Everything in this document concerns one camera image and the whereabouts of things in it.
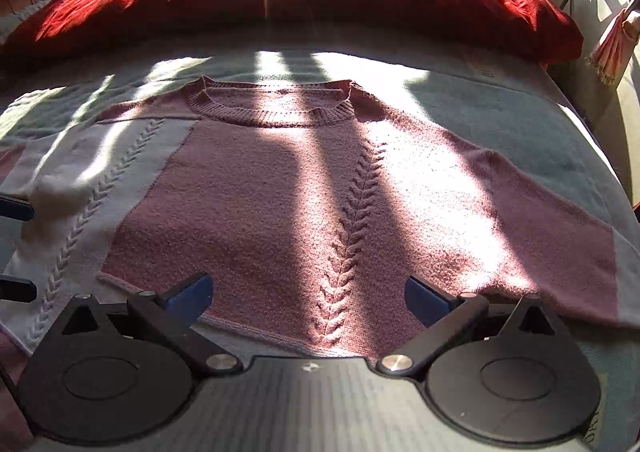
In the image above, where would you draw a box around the green plaid bed blanket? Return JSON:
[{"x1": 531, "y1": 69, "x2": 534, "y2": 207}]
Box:
[{"x1": 0, "y1": 21, "x2": 640, "y2": 452}]

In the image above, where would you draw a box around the right orange curtain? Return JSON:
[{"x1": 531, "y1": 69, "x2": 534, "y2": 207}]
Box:
[{"x1": 587, "y1": 0, "x2": 639, "y2": 86}]

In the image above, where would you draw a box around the grey pillow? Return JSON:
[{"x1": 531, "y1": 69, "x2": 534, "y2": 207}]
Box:
[{"x1": 0, "y1": 0, "x2": 53, "y2": 44}]

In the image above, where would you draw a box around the pink and white sweater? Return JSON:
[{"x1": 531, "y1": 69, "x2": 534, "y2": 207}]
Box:
[{"x1": 0, "y1": 75, "x2": 640, "y2": 452}]

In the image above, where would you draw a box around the red duvet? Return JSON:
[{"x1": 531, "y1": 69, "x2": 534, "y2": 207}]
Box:
[{"x1": 1, "y1": 0, "x2": 584, "y2": 64}]

